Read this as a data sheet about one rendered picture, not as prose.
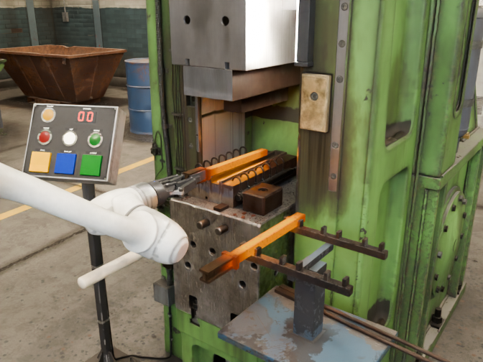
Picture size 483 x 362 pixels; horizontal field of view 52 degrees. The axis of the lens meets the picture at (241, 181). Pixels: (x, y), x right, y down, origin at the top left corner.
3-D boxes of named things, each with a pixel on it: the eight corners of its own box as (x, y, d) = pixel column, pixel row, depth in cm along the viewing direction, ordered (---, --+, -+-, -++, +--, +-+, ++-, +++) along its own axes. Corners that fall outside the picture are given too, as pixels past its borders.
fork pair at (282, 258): (298, 271, 117) (299, 263, 116) (278, 264, 120) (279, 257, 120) (341, 236, 134) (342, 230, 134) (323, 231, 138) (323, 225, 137)
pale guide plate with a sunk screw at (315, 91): (325, 133, 150) (328, 75, 144) (299, 128, 155) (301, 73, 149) (328, 131, 151) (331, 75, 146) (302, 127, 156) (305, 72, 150)
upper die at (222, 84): (232, 101, 152) (232, 70, 149) (183, 95, 163) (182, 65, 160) (300, 84, 184) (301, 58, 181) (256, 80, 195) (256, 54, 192)
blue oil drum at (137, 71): (154, 137, 609) (150, 63, 579) (119, 131, 637) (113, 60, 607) (184, 127, 656) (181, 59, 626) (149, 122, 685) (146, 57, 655)
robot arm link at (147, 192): (146, 221, 136) (161, 214, 140) (143, 190, 133) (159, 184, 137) (123, 213, 141) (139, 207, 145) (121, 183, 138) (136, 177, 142)
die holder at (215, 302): (257, 345, 167) (259, 225, 151) (175, 307, 187) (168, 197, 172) (332, 276, 209) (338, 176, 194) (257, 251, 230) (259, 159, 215)
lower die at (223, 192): (233, 207, 164) (233, 184, 161) (187, 195, 175) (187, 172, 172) (296, 174, 196) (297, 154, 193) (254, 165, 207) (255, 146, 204)
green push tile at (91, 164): (98, 175, 175) (101, 155, 177) (79, 174, 176) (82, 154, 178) (100, 176, 177) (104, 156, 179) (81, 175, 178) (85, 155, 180)
